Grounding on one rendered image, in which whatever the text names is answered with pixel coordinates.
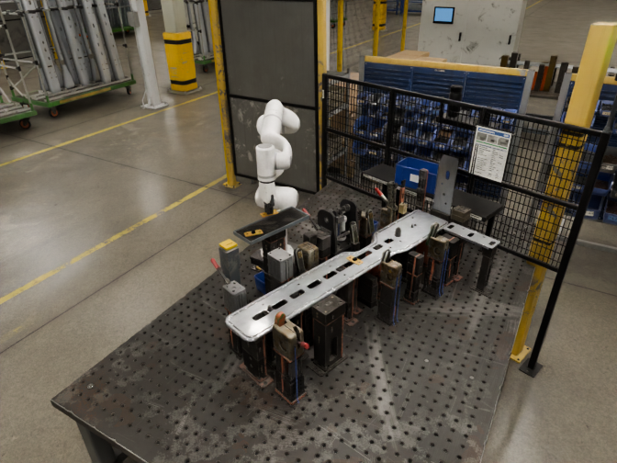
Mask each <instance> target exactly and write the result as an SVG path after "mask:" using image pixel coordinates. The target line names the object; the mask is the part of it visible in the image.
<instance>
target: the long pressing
mask: <svg viewBox="0 0 617 463"><path fill-rule="evenodd" d="M435 222H438V223H439V224H440V226H439V228H438V230H437V232H439V231H441V230H443V227H444V226H446V225H448V224H449V222H448V221H446V220H443V219H440V218H438V217H435V216H433V215H431V214H429V213H426V212H424V211H421V210H419V209H416V210H414V211H412V212H411V213H409V214H407V215H406V216H404V217H402V218H400V219H398V220H396V221H394V222H392V223H390V224H388V225H387V226H386V227H384V228H382V229H380V230H379V231H376V232H374V234H373V239H374V242H373V243H371V244H369V245H367V246H366V247H365V248H363V249H361V250H360V251H357V252H342V253H340V254H337V255H335V256H334V257H333V258H331V259H329V260H327V261H325V262H323V263H322V264H320V265H317V266H315V267H314V268H312V269H310V270H309V271H307V272H306V273H304V274H302V275H300V276H298V277H296V278H294V279H292V280H290V281H289V282H287V283H285V284H284V285H282V286H280V287H279V288H276V289H274V290H272V291H271V292H269V293H267V294H265V295H263V296H262V297H260V298H259V299H256V300H255V301H253V302H251V303H249V304H247V305H246V306H244V307H242V308H240V309H238V310H236V311H234V312H233V313H231V314H230V315H228V316H227V317H226V319H225V323H226V325H227V326H228V327H229V328H230V329H232V331H234V332H235V333H236V334H237V335H238V336H239V337H240V338H241V339H242V340H244V341H246V342H254V341H256V340H258V339H260V338H261V337H263V336H264V335H266V334H268V333H270V332H271V331H272V330H273V328H272V326H273V325H274V324H275V316H276V314H277V313H278V312H279V311H282V312H283V313H284V314H285V315H286V318H287V319H289V320H291V319H292V318H294V317H295V316H297V315H299V313H301V312H302V311H305V310H306V309H308V308H310V307H311V306H313V305H314V304H316V303H318V302H319V301H321V300H322V299H325V298H326V297H328V296H329V295H330V294H332V293H333V292H335V291H337V290H338V289H340V288H342V287H344V286H345V285H347V284H349V283H350V282H352V281H353V280H355V279H357V278H358V277H360V276H361V275H363V274H364V273H366V272H368V271H369V270H371V269H372V268H374V267H376V266H377V265H379V264H380V261H381V258H382V254H383V252H384V251H385V250H386V249H387V248H388V249H389V250H391V254H390V257H392V256H393V255H395V254H401V253H406V252H407V251H409V250H410V249H412V248H414V247H415V246H417V245H418V244H420V243H422V242H424V241H425V240H427V238H428V235H429V233H430V230H431V226H432V225H433V224H434V223H435ZM411 224H413V228H411ZM415 224H416V226H415ZM397 227H400V229H401V236H400V237H396V236H395V230H396V228H397ZM437 232H436V233H437ZM387 239H391V240H393V241H392V242H391V243H385V241H386V240H387ZM377 245H382V246H383V247H382V248H380V249H378V250H375V249H373V248H374V247H376V246H377ZM389 247H391V248H389ZM367 251H369V252H371V254H370V255H368V256H366V257H365V258H363V259H361V261H363V263H362V264H360V265H357V264H355V263H353V265H350V266H349V267H347V268H345V269H344V270H343V271H341V272H339V271H337V270H336V269H337V268H339V267H341V266H342V265H345V264H347V263H348V262H351V261H349V260H347V259H346V257H348V256H350V255H352V256H354V257H358V256H359V255H361V254H364V253H365V252H367ZM390 257H389V258H390ZM330 272H335V273H337V274H336V275H334V276H333V277H330V278H329V279H325V278H324V276H326V275H328V274H329V273H330ZM317 280H318V281H320V282H321V283H320V284H318V285H317V286H316V287H314V288H308V285H310V284H312V283H313V282H315V281H317ZM298 284H299V285H298ZM300 290H303V291H305V293H303V294H302V295H300V296H298V297H297V298H295V299H292V298H290V296H291V295H293V294H295V293H296V292H298V291H300ZM282 300H285V301H286V302H287V304H285V305H283V306H282V307H280V308H278V309H276V310H275V309H273V310H272V311H268V310H267V306H268V305H272V306H274V305H275V304H276V303H278V302H280V301H282ZM263 311H267V312H269V314H267V315H266V316H264V317H263V318H261V319H260V320H258V321H255V320H254V319H253V317H254V316H256V315H258V314H259V313H261V312H263Z"/></svg>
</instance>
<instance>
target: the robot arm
mask: <svg viewBox="0 0 617 463"><path fill-rule="evenodd" d="M256 128H257V131H258V132H259V134H260V135H261V142H262V143H263V144H259V145H257V146H256V161H257V174H258V180H259V187H258V189H257V191H256V193H255V203H256V204H257V206H259V207H261V208H264V212H267V215H269V214H273V213H274V209H278V210H277V211H280V210H282V209H286V208H288V207H291V206H292V207H294V208H295V207H296V205H297V203H298V193H297V191H296V190H295V189H294V188H292V187H287V186H275V179H276V178H277V177H279V176H280V175H281V174H282V173H283V172H284V170H286V169H289V168H290V166H291V163H292V149H291V146H290V144H289V142H288V141H287V140H286V139H285V138H284V137H283V136H281V135H280V134H292V133H295V132H297V131H298V130H299V128H300V120H299V118H298V116H297V115H296V114H295V113H294V112H292V111H291V110H289V109H287V108H284V107H283V105H282V104H281V102H280V101H278V100H276V99H273V100H271V101H269V102H268V103H267V105H266V107H265V112H264V115H262V116H261V117H259V118H258V120H257V123H256ZM285 240H286V251H287V252H288V253H290V254H292V255H293V248H292V247H291V246H290V245H288V244H287V229H286V237H285Z"/></svg>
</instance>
